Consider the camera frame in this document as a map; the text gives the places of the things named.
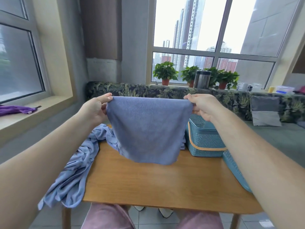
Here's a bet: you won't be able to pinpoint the person's left forearm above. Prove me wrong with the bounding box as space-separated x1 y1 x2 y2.
0 111 96 229

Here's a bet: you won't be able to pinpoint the stainless steel canister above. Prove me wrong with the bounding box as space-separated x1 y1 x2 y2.
193 70 212 89

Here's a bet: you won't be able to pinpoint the person's right hand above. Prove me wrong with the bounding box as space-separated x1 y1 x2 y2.
184 94 227 122

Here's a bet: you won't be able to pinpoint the person's left hand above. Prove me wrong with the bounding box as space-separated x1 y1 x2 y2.
79 93 113 126

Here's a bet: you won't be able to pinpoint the pink trousers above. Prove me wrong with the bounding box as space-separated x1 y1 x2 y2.
81 203 224 229

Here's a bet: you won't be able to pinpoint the large window frame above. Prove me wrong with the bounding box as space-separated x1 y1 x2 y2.
146 0 305 87

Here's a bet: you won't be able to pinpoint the teal basket with orange handle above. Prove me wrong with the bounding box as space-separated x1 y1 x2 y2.
185 114 227 157

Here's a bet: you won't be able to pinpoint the leaf pattern sofa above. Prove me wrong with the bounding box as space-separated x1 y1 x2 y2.
85 81 305 168

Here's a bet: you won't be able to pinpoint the clear plastic box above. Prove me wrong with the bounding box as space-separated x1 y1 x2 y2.
276 85 295 94

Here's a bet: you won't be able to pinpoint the person's right forearm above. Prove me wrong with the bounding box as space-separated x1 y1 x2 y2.
210 110 305 229

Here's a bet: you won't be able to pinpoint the light blue crumpled garment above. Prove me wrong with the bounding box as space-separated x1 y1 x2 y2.
38 124 119 211

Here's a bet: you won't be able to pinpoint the small window frame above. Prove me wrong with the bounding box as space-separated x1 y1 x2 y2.
0 0 52 104

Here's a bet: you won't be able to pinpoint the grey two-tone cushion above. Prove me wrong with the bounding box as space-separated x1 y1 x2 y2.
250 96 282 127

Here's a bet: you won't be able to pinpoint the teal woven plastic basket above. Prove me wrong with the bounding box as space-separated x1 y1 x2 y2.
223 150 253 194

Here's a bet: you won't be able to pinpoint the purple cloth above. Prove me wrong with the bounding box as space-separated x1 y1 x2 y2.
0 104 42 117

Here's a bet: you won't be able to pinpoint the blue towel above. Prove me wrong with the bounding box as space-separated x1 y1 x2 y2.
106 96 193 166

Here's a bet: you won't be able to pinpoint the potted green plant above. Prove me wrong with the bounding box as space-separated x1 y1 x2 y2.
181 66 200 88
153 61 179 86
204 67 240 90

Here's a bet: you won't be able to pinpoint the brown roller blind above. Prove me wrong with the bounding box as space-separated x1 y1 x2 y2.
79 0 122 61

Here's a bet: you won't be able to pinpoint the wooden table leg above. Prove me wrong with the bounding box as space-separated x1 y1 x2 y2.
230 213 241 229
62 207 72 229

